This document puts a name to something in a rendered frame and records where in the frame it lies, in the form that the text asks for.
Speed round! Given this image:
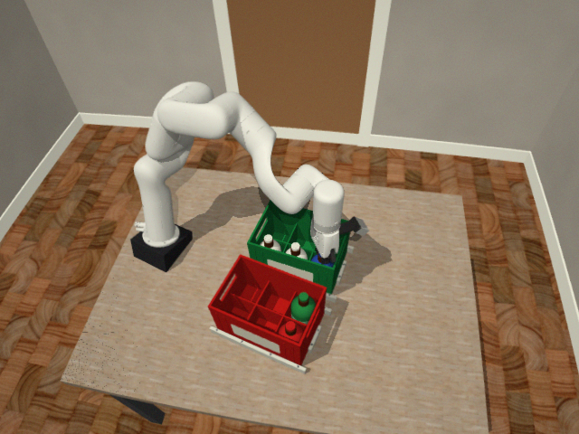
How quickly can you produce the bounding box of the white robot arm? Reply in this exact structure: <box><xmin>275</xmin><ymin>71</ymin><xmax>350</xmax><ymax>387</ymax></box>
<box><xmin>134</xmin><ymin>81</ymin><xmax>369</xmax><ymax>247</ymax></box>

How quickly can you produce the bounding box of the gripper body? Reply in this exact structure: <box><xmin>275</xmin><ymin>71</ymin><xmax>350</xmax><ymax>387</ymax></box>
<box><xmin>310</xmin><ymin>220</ymin><xmax>340</xmax><ymax>258</ymax></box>

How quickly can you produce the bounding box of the red plastic bottle crate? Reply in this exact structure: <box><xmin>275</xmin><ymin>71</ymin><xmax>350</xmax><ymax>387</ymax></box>
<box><xmin>215</xmin><ymin>259</ymin><xmax>327</xmax><ymax>365</ymax></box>

